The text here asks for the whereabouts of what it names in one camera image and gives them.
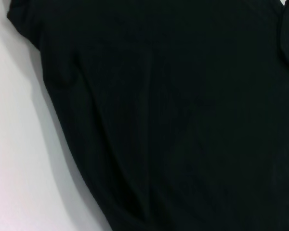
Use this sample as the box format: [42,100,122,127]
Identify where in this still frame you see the black shirt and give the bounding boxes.
[6,0,289,231]

